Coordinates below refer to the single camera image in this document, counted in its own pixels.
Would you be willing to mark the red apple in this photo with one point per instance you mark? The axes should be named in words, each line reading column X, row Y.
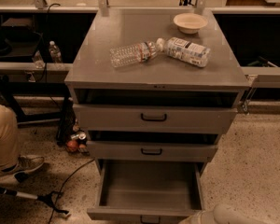
column 72, row 146

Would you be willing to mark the small upright water bottle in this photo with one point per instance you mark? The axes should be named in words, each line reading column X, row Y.
column 55, row 52

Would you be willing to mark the metal shelf rail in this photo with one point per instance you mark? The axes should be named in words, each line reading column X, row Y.
column 31, row 66

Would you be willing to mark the clear plastic water bottle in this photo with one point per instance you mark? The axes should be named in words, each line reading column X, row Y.
column 136, row 53

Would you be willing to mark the beige paper bowl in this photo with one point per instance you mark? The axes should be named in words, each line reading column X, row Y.
column 190, row 23

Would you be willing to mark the labelled plastic water bottle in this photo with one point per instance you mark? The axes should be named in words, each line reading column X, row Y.
column 184, row 51

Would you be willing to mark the grey metal drawer cabinet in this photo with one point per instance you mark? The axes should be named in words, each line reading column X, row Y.
column 162, row 81

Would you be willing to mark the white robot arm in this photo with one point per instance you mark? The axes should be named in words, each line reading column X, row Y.
column 221, row 214

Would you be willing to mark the grey sneaker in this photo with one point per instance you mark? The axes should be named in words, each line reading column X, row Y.
column 19, row 172

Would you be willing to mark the grey bottom drawer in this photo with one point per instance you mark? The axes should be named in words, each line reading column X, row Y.
column 148, row 192

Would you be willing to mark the silver can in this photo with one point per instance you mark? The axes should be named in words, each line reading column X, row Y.
column 78, row 136

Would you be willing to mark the grey drawer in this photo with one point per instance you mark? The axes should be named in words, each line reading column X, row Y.
column 154, row 119
column 148, row 192
column 141, row 151

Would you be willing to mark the khaki trouser leg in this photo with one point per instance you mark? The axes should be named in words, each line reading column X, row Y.
column 10, row 147

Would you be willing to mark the grey middle drawer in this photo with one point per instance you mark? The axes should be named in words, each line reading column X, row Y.
column 141, row 151

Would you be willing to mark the grey top drawer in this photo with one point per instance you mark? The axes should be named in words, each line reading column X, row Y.
column 154, row 119

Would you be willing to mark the black white grabber stick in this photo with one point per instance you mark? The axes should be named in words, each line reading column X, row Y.
column 47, row 199

